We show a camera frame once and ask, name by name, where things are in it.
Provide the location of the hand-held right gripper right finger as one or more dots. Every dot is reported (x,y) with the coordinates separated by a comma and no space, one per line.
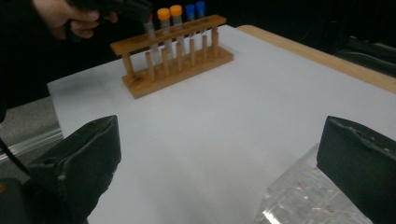
(361,165)

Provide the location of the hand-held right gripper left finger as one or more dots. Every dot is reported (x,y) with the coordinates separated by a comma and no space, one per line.
(81,161)

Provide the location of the red capped test tube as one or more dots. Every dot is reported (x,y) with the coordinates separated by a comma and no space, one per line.
(150,31)

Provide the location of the orange capped test tube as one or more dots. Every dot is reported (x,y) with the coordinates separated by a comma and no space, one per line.
(176,11)
(163,14)

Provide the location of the blue capped test tube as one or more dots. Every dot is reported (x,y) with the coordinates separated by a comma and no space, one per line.
(190,9)
(200,6)

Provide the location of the clear acrylic tube rack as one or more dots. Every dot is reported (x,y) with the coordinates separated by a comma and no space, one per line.
(299,199)

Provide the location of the wooden test tube rack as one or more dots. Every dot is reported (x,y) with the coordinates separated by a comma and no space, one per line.
(174,77)

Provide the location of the white foam board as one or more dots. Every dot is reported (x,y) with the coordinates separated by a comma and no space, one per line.
(218,109)

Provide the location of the aluminium frame rail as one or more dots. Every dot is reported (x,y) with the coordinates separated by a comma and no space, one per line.
(31,143)

